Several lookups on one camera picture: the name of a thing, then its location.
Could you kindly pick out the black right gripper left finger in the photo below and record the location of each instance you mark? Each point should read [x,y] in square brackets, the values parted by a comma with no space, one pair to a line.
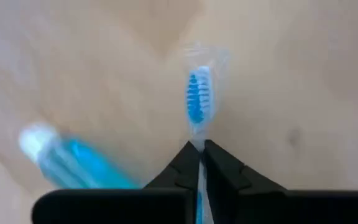
[179,177]

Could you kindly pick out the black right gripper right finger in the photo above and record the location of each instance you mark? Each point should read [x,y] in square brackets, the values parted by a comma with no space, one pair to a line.
[225,174]

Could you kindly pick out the blue and white toothbrush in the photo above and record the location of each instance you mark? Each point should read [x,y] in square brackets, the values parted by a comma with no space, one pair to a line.
[197,96]

